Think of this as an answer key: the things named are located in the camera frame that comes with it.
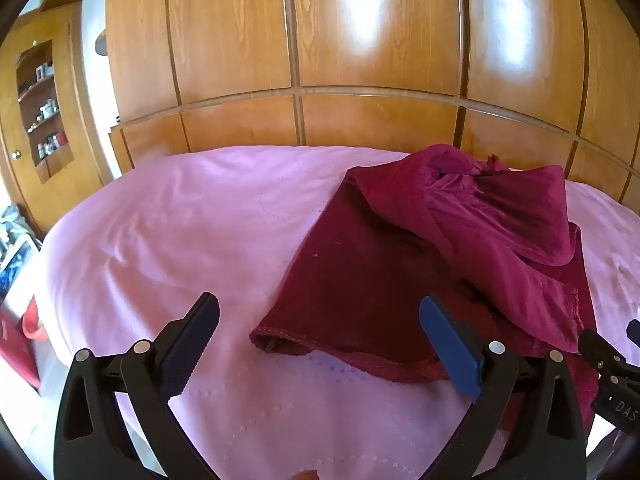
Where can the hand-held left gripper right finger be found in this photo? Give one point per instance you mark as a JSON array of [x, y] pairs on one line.
[[452, 350]]

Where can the group of small bottles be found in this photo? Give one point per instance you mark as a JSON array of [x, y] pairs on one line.
[[46, 110]]

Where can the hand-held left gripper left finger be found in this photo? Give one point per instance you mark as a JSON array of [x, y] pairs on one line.
[[192, 340]]

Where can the maroon garment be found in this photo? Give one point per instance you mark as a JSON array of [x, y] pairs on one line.
[[400, 260]]

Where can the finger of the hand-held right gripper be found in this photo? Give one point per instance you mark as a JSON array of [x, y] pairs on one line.
[[634, 331], [597, 349]]

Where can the wooden wardrobe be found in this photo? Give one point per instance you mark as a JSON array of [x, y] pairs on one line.
[[350, 50]]

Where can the wooden cabinet with shelves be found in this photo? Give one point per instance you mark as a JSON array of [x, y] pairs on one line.
[[45, 125]]

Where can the pile of household clutter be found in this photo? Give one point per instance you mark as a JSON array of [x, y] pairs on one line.
[[12, 255]]

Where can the red bag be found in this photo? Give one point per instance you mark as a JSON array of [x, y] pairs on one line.
[[22, 340]]

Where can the pink bed sheet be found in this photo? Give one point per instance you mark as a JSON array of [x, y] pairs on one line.
[[175, 240]]

